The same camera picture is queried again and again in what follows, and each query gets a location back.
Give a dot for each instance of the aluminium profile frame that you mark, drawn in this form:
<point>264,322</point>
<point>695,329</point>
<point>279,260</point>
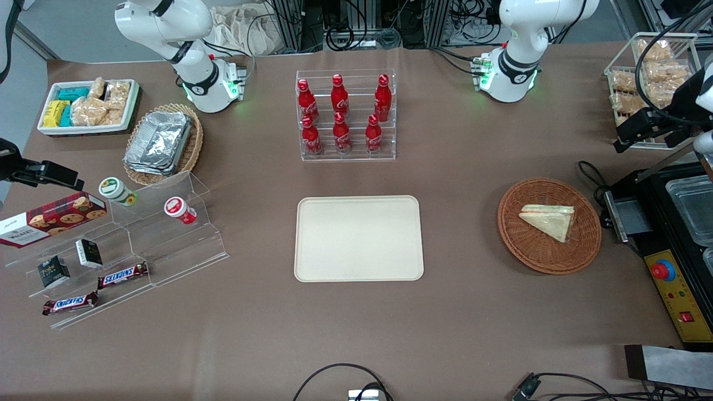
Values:
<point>287,25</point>
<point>437,22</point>

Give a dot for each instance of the grey black flat plate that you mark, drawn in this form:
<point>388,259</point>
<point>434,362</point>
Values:
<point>674,367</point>

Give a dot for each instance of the snickers chocolate bar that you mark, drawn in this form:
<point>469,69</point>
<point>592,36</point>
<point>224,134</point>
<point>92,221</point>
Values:
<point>122,275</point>
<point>69,303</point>

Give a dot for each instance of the red tartan cookie box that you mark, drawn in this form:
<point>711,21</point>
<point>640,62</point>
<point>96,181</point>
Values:
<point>50,220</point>

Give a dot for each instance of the triangular sandwich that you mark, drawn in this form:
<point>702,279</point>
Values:
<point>551,223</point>

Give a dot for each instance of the small black white box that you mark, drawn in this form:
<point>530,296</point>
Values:
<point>89,253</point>

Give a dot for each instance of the yellow snack packet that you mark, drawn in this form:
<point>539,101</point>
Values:
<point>54,113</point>

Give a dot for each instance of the grey metal plate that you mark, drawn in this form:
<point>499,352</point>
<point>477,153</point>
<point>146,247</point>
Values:
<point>629,217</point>

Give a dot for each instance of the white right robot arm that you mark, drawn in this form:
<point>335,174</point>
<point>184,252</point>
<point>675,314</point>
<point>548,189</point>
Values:
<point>200,83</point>

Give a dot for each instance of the white rectangular snack bin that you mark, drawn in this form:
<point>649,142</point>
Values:
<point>133,103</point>

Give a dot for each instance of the red emergency stop button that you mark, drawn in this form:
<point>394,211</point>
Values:
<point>663,270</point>

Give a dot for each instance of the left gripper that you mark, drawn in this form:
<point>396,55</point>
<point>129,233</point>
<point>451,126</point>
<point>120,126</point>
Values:
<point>663,122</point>

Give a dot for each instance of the red rocker switch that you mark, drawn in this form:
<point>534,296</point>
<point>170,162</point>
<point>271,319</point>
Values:
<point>685,317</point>

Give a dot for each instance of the clear acrylic stepped shelf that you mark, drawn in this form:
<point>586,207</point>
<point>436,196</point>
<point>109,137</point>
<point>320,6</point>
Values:
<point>167,250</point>

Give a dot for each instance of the beige cloth bag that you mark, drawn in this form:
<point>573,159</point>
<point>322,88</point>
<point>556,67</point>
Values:
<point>245,30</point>

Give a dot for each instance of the silver usb device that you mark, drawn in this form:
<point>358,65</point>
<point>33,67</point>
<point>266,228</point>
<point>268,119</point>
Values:
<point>365,395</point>

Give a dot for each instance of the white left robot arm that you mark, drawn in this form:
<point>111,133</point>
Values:
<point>518,61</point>

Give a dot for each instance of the aluminium foil container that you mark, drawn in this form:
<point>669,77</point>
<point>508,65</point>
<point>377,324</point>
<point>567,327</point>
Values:
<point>159,139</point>
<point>150,169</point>

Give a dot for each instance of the grey metal lever bar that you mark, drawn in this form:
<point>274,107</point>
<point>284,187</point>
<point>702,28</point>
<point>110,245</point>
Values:
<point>663,166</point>

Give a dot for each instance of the round brown wicker basket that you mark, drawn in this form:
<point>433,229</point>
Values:
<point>535,256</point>

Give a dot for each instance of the teal snack packet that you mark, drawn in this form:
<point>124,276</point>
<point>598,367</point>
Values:
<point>72,93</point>
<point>66,117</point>

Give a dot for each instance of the clear plastic container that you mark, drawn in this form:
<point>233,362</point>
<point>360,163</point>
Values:
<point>693,209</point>
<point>709,259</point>

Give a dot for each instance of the cream plastic serving tray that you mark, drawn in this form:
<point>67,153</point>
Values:
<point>356,239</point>

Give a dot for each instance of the black sealing machine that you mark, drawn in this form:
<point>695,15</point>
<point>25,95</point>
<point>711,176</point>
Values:
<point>657,223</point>

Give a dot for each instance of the clear acrylic bottle rack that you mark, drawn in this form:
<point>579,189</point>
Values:
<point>356,156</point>

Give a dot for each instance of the red cola bottle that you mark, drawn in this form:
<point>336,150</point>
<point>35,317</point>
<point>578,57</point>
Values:
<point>340,97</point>
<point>382,100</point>
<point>341,136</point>
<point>374,138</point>
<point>312,139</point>
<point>305,103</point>

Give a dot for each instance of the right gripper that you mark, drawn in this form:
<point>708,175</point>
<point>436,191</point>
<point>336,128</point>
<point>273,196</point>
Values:
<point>6,165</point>

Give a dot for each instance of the red lid yogurt cup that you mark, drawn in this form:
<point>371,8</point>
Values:
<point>178,209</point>

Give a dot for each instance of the yellow control panel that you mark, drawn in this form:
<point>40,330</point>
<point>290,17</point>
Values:
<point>677,301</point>

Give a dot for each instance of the green lid yogurt cup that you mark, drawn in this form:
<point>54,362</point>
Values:
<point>114,189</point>

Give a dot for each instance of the oval light wicker basket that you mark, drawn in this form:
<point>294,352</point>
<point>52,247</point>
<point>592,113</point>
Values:
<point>192,150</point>

